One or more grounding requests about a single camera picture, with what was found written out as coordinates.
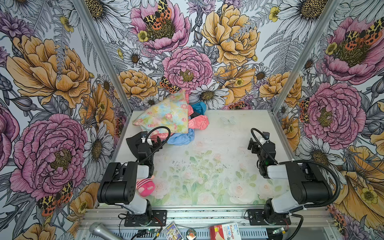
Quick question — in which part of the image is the pink striped plush doll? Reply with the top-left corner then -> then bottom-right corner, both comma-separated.
136,176 -> 156,198

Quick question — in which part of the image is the floral pastel cloth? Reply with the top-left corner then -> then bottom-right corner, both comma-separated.
133,90 -> 189,134

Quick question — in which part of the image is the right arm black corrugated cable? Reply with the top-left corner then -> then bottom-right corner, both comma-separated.
250,128 -> 342,208

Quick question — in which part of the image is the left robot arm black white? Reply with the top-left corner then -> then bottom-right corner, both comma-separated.
97,131 -> 162,226

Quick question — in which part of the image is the light blue cloth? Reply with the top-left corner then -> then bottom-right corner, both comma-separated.
167,129 -> 195,146

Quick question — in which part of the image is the red white bandage box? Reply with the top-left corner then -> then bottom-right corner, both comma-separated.
210,223 -> 242,240

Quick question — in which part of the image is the teal cloth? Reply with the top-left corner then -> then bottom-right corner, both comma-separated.
191,102 -> 207,115

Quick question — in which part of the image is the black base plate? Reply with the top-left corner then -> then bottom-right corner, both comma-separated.
124,210 -> 168,227
247,209 -> 291,226

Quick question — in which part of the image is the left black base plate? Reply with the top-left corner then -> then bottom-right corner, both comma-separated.
124,210 -> 168,227

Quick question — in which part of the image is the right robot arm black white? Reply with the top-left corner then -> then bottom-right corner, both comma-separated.
248,128 -> 342,225

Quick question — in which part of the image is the silver microphone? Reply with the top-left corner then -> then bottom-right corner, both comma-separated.
89,222 -> 123,240

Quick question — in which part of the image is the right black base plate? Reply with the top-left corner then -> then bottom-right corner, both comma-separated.
247,209 -> 291,226

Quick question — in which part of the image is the pink cloth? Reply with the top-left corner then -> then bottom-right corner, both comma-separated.
170,105 -> 210,137

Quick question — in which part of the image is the small picture card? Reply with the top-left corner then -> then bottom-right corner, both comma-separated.
163,222 -> 184,240

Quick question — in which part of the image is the black cloth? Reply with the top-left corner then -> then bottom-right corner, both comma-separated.
190,112 -> 201,119

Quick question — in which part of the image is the round badge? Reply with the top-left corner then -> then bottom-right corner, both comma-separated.
186,229 -> 197,240

